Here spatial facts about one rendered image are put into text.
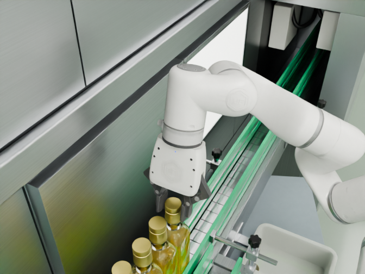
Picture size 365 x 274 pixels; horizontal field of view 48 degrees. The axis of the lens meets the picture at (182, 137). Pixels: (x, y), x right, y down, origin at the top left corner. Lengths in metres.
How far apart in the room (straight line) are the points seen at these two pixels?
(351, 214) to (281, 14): 1.02
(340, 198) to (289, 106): 0.22
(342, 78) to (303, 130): 0.88
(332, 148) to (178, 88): 0.31
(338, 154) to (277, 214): 0.60
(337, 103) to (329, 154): 0.88
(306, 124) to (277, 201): 0.69
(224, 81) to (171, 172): 0.20
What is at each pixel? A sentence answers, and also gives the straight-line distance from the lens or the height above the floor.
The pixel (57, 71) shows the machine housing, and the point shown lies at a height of 1.46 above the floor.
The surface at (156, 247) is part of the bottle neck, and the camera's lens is 0.82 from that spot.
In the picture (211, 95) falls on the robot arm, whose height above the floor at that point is 1.40.
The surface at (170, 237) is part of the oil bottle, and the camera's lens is 0.86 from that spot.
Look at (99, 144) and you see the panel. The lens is 0.75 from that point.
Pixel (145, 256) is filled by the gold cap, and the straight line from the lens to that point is 0.76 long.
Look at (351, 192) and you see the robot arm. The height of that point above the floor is 1.20.
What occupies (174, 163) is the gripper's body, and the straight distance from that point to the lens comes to 0.74.
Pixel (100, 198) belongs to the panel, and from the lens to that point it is 0.82.
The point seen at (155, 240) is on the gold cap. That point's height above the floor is 1.13.
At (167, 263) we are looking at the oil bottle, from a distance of 0.84.
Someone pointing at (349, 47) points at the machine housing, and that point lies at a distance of 1.57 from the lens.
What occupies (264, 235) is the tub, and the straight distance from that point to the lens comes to 1.24.
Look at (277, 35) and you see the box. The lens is 1.75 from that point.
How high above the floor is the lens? 1.77
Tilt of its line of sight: 39 degrees down
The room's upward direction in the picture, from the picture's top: straight up
